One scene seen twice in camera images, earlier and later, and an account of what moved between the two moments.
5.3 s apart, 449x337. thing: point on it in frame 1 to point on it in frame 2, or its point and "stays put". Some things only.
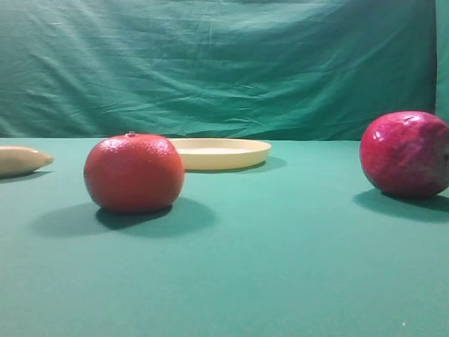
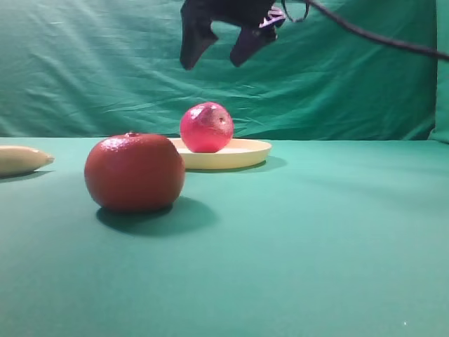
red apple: [406, 154] to [206, 127]
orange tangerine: [134, 173] stays put
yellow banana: [17, 161] stays put
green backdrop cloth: [218, 69] stays put
